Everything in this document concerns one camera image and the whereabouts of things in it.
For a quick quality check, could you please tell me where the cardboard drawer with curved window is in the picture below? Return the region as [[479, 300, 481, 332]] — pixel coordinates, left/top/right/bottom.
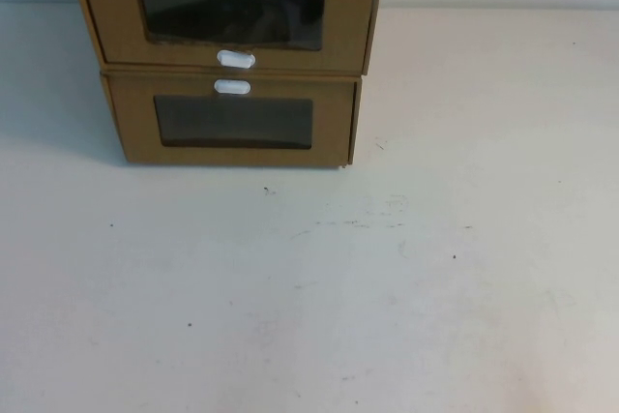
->
[[75, 0, 379, 72]]

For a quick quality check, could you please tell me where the cardboard drawer with rectangular window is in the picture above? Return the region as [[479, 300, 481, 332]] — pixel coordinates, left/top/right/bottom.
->
[[105, 74, 357, 165]]

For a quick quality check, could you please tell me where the white plastic drawer handle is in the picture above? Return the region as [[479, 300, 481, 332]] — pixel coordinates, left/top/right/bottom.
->
[[213, 77, 253, 95], [215, 48, 256, 68]]

